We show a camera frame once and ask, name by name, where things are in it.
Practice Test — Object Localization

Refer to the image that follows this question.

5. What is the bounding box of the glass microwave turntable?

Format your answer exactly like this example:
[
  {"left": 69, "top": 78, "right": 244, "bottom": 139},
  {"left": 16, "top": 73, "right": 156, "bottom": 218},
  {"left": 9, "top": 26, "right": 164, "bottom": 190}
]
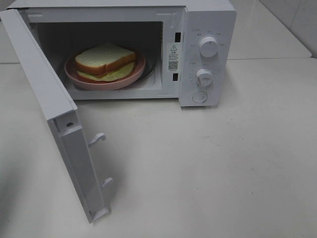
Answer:
[{"left": 139, "top": 52, "right": 158, "bottom": 80}]

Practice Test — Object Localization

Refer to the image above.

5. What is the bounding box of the warning label sticker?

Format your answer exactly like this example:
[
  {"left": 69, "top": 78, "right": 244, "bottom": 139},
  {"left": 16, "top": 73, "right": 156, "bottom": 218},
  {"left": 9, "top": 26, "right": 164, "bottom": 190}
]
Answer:
[{"left": 166, "top": 42, "right": 182, "bottom": 72}]

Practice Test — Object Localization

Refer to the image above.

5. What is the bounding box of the round door release button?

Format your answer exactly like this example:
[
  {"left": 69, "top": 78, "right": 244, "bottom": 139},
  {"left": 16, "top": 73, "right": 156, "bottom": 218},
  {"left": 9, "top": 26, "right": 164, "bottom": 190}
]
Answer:
[{"left": 192, "top": 91, "right": 208, "bottom": 103}]

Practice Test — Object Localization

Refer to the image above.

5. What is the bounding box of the white microwave door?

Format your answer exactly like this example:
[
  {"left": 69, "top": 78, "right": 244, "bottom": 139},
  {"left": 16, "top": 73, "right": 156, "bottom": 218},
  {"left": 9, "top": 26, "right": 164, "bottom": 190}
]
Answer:
[{"left": 0, "top": 9, "right": 109, "bottom": 223}]

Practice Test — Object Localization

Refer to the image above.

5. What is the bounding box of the white microwave oven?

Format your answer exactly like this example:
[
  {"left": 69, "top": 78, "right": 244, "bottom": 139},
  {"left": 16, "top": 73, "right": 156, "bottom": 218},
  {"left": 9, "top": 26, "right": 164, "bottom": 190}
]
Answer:
[{"left": 6, "top": 0, "right": 236, "bottom": 107}]

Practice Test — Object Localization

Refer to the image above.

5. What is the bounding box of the upper white microwave knob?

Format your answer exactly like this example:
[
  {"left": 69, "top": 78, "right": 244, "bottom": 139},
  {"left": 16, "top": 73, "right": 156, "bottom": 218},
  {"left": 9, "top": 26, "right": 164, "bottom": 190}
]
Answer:
[{"left": 199, "top": 36, "right": 219, "bottom": 58}]

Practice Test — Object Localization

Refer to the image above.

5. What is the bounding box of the lower white microwave knob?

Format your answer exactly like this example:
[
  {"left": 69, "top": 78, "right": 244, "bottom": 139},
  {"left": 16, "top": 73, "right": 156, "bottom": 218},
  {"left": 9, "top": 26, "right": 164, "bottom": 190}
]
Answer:
[{"left": 196, "top": 68, "right": 213, "bottom": 87}]

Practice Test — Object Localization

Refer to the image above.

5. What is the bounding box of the toy sandwich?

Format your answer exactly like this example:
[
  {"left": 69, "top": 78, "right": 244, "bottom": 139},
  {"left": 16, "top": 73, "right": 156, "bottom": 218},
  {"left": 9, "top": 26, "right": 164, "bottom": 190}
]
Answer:
[{"left": 75, "top": 43, "right": 136, "bottom": 82}]

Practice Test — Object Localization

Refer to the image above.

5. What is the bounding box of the pink plate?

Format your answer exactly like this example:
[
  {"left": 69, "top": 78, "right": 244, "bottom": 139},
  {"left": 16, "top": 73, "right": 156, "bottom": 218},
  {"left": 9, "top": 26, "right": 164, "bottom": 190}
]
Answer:
[{"left": 64, "top": 52, "right": 146, "bottom": 91}]

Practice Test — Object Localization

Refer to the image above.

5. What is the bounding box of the white microwave knob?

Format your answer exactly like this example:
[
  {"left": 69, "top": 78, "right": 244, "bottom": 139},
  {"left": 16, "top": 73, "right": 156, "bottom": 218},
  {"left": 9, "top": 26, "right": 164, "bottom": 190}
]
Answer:
[
  {"left": 196, "top": 68, "right": 213, "bottom": 87},
  {"left": 199, "top": 36, "right": 219, "bottom": 58}
]

